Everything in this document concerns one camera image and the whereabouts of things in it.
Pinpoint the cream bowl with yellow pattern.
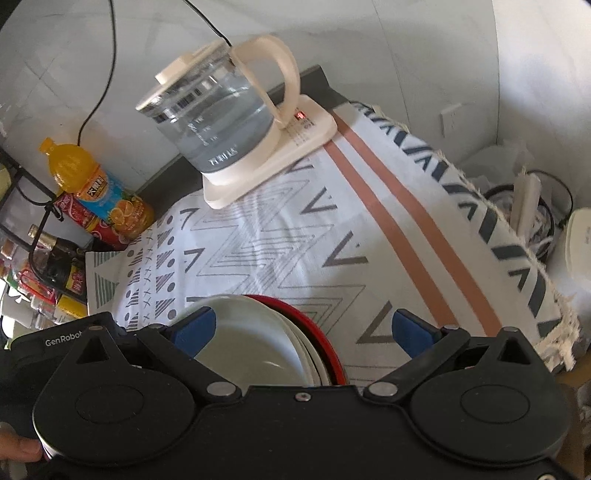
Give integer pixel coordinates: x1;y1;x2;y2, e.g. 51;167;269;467
195;295;315;391

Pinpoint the red and black bowl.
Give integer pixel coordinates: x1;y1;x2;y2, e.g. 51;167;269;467
249;295;349;386

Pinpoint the white bowl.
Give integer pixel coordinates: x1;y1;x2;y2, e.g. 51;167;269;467
280;314;332;386

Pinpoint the person's left hand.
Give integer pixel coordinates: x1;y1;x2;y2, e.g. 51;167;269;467
0;422;43;463

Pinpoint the patterned fringed table cloth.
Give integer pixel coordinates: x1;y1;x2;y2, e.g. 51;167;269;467
86;102;580;385

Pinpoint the soy sauce bottle yellow label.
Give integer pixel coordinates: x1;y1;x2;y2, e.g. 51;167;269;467
28;225;87;303

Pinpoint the red snack can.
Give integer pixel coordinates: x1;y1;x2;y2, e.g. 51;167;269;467
54;192;129;251

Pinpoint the dark pot with trash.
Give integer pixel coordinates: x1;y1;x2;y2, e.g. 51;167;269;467
484;169;574;263

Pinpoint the white rice cooker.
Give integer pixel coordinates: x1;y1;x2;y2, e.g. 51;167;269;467
547;208;591;322

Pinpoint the orange juice bottle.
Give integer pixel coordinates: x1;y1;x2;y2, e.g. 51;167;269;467
39;137;154;240

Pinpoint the glass electric kettle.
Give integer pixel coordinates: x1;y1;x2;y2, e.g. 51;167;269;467
135;35;301;185

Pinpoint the cream kettle base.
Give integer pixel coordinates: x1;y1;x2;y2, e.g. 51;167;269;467
202;95;337;209

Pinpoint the black metal spice rack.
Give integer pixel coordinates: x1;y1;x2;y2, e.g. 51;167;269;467
1;149;93;302

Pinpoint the white wall socket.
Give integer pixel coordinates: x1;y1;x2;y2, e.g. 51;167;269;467
440;103;464;138

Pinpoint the left black power cable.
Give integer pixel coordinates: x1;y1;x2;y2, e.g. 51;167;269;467
77;0;116;148

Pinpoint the black power cable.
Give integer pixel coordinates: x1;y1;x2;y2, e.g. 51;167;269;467
77;0;116;148
183;0;235;48

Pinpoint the right black power cable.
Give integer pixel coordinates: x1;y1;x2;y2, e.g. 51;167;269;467
183;0;235;48

